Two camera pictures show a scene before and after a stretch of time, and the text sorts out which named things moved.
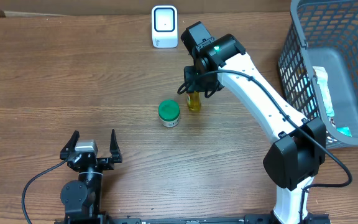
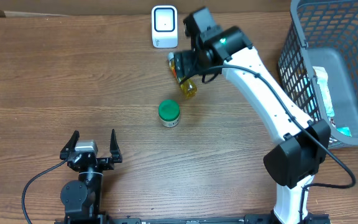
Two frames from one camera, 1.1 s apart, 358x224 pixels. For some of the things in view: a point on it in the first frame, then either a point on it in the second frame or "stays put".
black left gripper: [108, 163] stays put
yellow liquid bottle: [193, 102] → [188, 87]
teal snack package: [321, 74] stays put
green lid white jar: [169, 112] stays put
